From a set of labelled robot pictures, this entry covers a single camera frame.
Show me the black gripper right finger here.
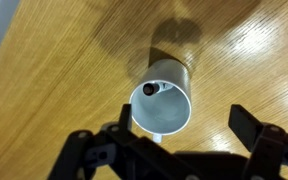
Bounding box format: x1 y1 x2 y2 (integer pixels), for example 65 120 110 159
228 104 288 180

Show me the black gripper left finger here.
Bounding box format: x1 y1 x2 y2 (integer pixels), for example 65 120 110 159
47 103 177 180

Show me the white cup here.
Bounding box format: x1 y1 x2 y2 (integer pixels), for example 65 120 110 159
128 58 193 144

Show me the black and white marker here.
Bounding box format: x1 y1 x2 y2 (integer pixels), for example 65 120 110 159
142 81 175 98

